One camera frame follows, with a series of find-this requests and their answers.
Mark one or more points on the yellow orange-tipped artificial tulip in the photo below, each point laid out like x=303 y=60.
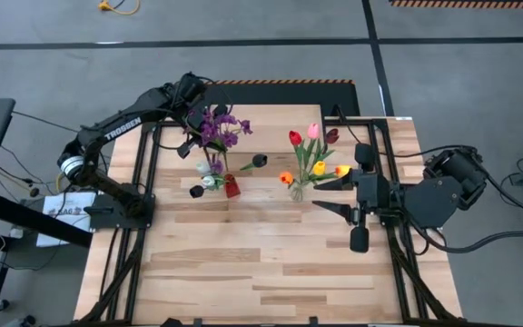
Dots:
x=343 y=170

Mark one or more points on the dark maroon artificial tulip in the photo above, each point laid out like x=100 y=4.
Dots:
x=332 y=135

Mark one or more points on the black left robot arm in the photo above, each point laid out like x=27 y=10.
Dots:
x=123 y=127

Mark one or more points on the white paper box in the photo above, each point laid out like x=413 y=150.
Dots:
x=66 y=204

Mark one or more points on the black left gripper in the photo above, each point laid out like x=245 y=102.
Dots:
x=194 y=119

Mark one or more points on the black floor mat striped edge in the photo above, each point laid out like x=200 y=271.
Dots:
x=289 y=93

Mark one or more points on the pink artificial tulip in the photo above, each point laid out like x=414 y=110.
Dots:
x=313 y=131

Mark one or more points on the red artificial tulip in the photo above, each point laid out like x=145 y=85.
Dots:
x=295 y=137

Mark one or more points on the clear glass vase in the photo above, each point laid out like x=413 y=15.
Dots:
x=298 y=193

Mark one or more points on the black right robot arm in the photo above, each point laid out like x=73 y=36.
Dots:
x=434 y=200

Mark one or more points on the orange artificial tulip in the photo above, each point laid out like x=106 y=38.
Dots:
x=286 y=177

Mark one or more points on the red ribbed glass vase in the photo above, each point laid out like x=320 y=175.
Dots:
x=232 y=188

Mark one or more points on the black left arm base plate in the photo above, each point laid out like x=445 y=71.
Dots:
x=107 y=218

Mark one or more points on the purple artificial flower bunch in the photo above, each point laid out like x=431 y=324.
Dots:
x=218 y=131

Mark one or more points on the black artificial tulip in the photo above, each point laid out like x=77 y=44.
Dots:
x=196 y=191
x=259 y=160

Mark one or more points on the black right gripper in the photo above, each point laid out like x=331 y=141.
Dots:
x=375 y=195

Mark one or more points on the black metal table frame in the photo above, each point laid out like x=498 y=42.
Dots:
x=130 y=281

